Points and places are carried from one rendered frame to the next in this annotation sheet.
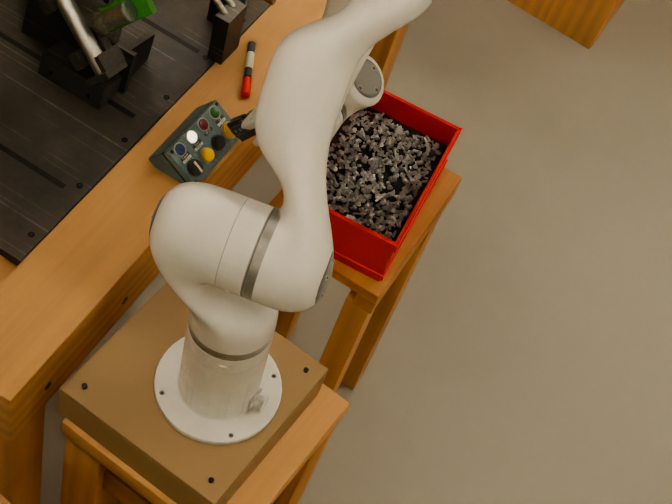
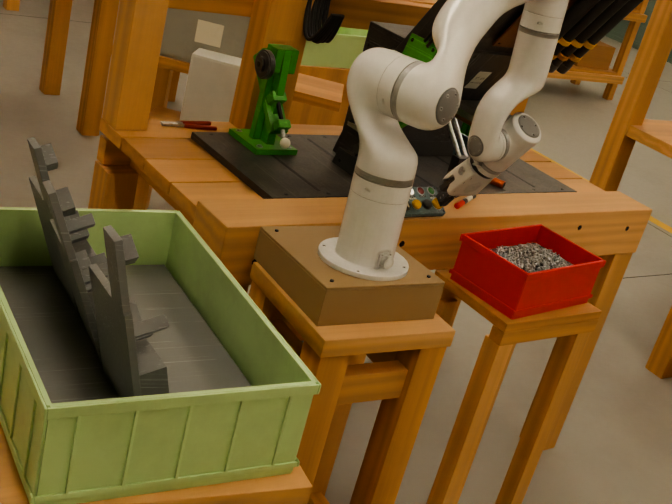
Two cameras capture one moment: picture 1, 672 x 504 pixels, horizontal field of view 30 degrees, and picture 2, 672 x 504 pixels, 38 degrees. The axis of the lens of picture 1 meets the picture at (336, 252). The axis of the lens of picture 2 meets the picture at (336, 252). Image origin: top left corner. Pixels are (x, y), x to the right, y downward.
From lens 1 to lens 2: 142 cm
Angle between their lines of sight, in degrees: 41
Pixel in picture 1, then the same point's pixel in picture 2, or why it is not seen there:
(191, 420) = (335, 258)
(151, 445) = (302, 259)
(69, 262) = (301, 208)
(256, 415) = (381, 272)
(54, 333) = (273, 221)
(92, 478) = not seen: hidden behind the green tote
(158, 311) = not seen: hidden behind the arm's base
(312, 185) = (455, 43)
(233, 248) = (394, 64)
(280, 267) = (419, 75)
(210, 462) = (336, 276)
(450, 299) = not seen: outside the picture
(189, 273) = (363, 86)
